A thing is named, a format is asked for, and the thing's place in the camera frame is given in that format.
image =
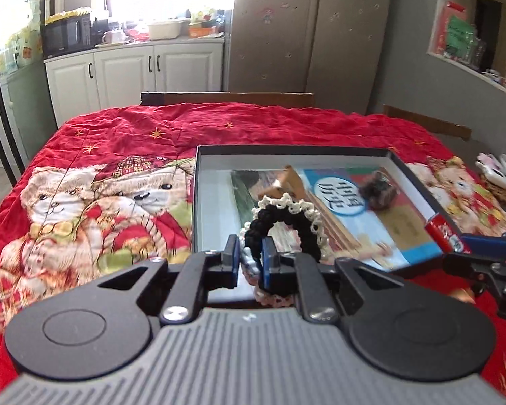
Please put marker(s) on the illustrated book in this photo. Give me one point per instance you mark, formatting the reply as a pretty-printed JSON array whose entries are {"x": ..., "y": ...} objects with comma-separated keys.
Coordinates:
[{"x": 362, "y": 228}]

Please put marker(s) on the black microwave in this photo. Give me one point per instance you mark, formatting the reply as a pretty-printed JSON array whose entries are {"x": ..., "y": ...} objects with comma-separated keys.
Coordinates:
[{"x": 65, "y": 36}]

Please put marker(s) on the white plastic basin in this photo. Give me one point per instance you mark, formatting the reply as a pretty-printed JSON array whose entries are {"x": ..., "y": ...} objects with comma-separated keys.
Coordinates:
[{"x": 164, "y": 30}]

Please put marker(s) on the white crumpled cloth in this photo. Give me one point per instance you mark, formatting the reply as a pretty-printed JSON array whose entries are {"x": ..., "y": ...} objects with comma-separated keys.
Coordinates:
[{"x": 489, "y": 162}]

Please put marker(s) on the yellow flower garland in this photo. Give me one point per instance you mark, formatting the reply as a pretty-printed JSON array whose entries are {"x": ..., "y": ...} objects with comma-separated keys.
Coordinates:
[{"x": 67, "y": 14}]

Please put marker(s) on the grey refrigerator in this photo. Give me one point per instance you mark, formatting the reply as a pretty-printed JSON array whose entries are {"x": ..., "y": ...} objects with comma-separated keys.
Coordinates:
[{"x": 278, "y": 50}]

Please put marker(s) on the black shallow box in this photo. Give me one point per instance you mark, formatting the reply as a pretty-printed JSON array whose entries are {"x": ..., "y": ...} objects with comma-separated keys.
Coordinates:
[{"x": 213, "y": 202}]

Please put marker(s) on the red and green gift box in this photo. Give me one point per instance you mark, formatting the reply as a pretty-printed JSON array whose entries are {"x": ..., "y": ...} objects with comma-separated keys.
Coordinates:
[{"x": 442, "y": 17}]

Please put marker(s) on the grey-blue lace scrunchie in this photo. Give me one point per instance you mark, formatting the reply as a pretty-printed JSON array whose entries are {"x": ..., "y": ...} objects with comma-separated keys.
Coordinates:
[{"x": 251, "y": 268}]

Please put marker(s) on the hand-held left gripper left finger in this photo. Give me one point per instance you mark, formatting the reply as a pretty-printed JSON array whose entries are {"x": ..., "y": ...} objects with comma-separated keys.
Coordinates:
[{"x": 235, "y": 261}]

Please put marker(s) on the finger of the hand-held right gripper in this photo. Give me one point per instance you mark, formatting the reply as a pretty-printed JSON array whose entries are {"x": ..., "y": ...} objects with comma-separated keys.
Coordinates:
[
  {"x": 485, "y": 245},
  {"x": 464, "y": 266}
]

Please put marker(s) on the wooden chair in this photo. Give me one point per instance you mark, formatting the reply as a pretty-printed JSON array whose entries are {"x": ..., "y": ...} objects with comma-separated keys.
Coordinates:
[
  {"x": 426, "y": 120},
  {"x": 227, "y": 98}
]

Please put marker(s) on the dark patterned scrunchie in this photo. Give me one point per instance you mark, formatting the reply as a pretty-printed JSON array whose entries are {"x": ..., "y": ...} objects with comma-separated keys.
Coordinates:
[{"x": 377, "y": 192}]

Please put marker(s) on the red snack packet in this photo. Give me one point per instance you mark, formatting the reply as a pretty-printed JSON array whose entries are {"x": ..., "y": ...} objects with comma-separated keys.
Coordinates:
[{"x": 442, "y": 232}]

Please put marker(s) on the brown hair claw clip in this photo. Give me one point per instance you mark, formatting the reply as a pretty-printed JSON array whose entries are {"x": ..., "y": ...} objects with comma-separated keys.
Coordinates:
[{"x": 289, "y": 181}]

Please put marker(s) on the clear glass jar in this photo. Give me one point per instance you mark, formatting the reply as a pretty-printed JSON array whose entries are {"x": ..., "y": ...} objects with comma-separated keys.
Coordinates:
[{"x": 476, "y": 55}]

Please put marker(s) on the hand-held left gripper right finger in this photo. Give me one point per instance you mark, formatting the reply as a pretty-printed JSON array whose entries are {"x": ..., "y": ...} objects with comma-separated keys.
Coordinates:
[{"x": 268, "y": 265}]

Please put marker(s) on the black lace scrunchie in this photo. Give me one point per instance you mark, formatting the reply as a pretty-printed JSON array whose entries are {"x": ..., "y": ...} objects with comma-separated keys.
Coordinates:
[{"x": 286, "y": 215}]

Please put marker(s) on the red printed bear blanket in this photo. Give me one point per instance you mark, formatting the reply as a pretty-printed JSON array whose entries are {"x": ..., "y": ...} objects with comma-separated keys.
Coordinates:
[{"x": 109, "y": 135}]

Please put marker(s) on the white mug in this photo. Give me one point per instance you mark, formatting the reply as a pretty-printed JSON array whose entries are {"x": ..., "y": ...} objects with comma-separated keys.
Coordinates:
[{"x": 111, "y": 37}]

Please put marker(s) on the orange box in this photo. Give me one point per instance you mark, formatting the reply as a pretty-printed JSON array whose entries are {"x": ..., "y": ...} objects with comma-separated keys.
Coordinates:
[{"x": 202, "y": 31}]

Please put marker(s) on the white kitchen cabinet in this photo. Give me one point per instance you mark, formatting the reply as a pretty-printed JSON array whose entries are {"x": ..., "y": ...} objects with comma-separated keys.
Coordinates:
[{"x": 122, "y": 76}]

